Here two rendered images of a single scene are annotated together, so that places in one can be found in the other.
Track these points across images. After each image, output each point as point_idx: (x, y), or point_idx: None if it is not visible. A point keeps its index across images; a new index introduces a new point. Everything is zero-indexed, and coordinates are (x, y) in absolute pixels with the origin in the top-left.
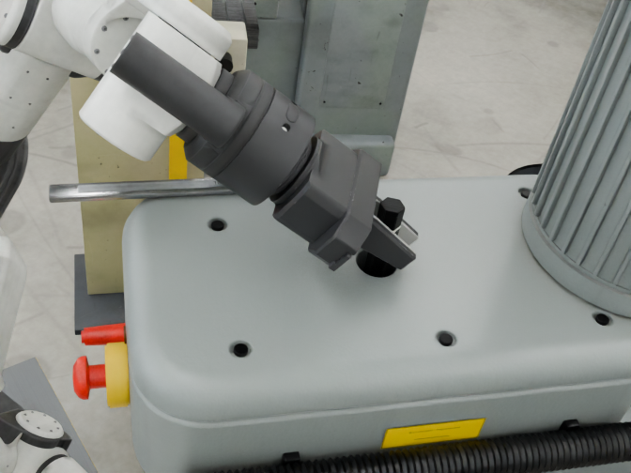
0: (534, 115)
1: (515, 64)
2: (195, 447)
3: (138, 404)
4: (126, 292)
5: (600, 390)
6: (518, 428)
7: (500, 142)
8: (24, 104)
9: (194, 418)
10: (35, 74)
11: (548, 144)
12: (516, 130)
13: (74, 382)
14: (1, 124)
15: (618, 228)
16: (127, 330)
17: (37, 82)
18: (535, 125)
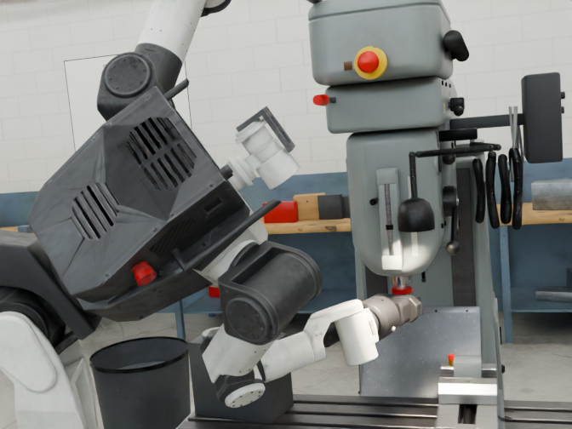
0: (3, 405)
1: None
2: (440, 22)
3: (419, 14)
4: (367, 2)
5: (450, 29)
6: None
7: (3, 427)
8: (192, 31)
9: (438, 1)
10: (199, 5)
11: None
12: (4, 417)
13: (373, 56)
14: (184, 47)
15: None
16: (380, 14)
17: (198, 12)
18: (12, 408)
